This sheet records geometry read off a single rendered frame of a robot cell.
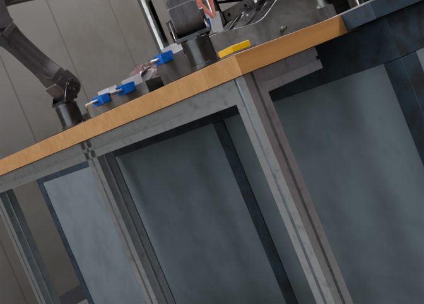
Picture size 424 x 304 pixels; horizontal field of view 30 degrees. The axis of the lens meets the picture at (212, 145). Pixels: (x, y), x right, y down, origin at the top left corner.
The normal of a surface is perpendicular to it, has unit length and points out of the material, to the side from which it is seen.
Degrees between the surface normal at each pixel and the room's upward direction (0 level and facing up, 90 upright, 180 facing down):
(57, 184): 90
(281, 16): 90
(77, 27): 90
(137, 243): 90
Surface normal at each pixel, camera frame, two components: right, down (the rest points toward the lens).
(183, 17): -0.07, -0.03
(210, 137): -0.74, 0.34
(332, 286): 0.62, -0.20
